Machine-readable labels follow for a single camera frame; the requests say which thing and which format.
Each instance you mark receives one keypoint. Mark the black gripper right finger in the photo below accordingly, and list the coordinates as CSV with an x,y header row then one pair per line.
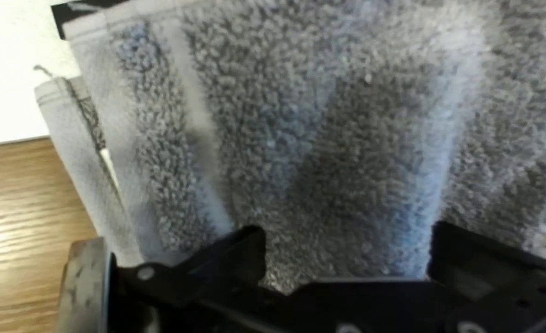
x,y
456,250

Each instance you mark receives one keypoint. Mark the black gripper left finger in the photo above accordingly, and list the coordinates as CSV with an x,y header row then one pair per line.
x,y
240,256

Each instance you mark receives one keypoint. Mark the gray towel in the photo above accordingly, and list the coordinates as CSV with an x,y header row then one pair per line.
x,y
345,128

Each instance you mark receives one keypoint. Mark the wooden desk with black frame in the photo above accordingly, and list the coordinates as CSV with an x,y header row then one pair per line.
x,y
58,278

